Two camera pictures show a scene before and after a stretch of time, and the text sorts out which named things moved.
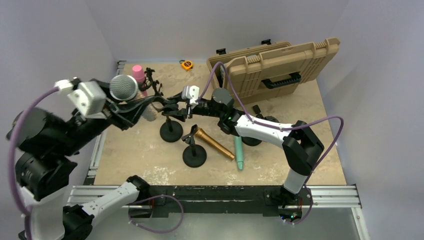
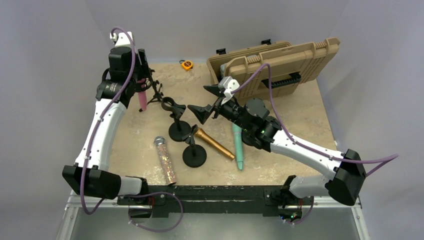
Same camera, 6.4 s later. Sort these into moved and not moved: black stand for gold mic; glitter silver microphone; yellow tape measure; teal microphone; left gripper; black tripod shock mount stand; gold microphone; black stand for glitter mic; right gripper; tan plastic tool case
Moved: right gripper; glitter silver microphone; left gripper; black stand for glitter mic
Not moved: yellow tape measure; gold microphone; teal microphone; tan plastic tool case; black stand for gold mic; black tripod shock mount stand
